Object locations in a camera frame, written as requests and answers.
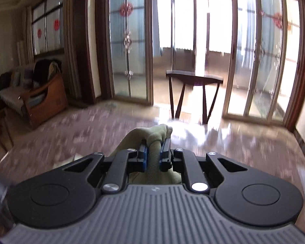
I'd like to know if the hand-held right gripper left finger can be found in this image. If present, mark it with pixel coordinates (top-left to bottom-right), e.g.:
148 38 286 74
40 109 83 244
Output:
63 139 149 194

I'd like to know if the light green sweatshirt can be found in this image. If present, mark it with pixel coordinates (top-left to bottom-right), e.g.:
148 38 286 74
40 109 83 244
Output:
108 123 182 185

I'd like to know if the red knot door ornament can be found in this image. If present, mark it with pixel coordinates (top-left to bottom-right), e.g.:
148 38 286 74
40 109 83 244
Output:
273 12 284 28
119 2 133 16

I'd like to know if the framed glass window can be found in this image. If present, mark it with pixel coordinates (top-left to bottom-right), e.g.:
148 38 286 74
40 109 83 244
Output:
32 0 65 56

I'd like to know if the dark wooden chair by door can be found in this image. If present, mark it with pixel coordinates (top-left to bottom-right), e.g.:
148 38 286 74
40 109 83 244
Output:
166 70 224 125

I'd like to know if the wooden armchair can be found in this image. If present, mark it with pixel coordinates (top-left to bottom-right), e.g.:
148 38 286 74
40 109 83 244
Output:
22 72 69 129

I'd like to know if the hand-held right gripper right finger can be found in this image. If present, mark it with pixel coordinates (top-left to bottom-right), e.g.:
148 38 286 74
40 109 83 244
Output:
160 139 248 193

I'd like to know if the dark clothes pile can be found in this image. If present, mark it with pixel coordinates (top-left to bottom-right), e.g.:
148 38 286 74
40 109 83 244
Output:
33 59 63 87

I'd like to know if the grey sofa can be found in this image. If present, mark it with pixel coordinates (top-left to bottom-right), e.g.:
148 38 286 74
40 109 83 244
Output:
0 63 36 117

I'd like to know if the grey curtain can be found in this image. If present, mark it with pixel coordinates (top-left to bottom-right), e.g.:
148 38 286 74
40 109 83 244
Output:
152 0 163 56

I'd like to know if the glass sliding door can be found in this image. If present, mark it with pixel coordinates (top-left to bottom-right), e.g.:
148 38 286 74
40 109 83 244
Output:
105 0 154 106
224 0 304 130

